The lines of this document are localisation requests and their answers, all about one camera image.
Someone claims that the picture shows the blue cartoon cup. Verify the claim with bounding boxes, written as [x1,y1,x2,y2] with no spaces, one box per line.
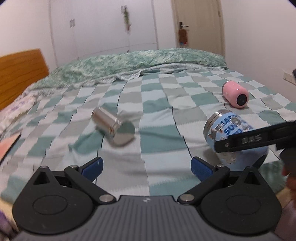
[203,109,270,168]

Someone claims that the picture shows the stainless steel tumbler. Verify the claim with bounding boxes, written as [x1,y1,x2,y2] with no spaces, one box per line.
[91,106,135,146]

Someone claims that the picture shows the pink cup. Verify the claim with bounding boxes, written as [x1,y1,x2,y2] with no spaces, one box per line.
[222,80,249,109]

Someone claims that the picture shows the pink book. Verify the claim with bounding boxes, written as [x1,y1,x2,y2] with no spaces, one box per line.
[0,132,21,161]

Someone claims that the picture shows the floral lace pillow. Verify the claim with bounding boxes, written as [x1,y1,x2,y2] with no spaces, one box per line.
[1,90,38,135]

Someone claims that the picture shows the checkered green bedspread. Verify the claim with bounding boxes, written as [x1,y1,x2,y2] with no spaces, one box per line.
[1,67,295,203]

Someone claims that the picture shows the beige wooden door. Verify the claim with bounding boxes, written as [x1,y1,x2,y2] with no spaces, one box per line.
[171,0,225,56]

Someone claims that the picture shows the wooden headboard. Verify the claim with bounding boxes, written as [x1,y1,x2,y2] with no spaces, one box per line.
[0,49,49,109]

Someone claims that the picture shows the green floral quilt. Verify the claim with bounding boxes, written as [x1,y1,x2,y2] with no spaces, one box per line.
[32,47,228,90]

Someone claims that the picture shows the white wardrobe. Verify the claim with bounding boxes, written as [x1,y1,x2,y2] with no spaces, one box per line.
[49,1,158,66]

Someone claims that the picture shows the hanging green plant ornament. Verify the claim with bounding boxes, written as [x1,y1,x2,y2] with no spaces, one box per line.
[123,6,131,32]

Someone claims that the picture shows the white wall socket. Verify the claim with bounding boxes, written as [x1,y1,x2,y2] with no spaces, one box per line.
[283,72,296,85]

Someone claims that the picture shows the black door handle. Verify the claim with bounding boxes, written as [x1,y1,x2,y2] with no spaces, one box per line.
[179,22,188,29]

